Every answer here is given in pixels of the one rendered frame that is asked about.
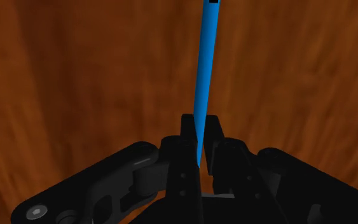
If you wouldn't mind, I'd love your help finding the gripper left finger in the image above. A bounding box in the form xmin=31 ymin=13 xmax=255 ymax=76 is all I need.
xmin=10 ymin=113 xmax=204 ymax=224

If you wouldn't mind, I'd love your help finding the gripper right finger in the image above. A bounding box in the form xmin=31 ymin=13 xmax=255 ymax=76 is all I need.
xmin=203 ymin=114 xmax=358 ymax=224

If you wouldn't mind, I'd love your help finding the blue pen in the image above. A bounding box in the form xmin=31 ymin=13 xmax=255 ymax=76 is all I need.
xmin=193 ymin=0 xmax=222 ymax=169

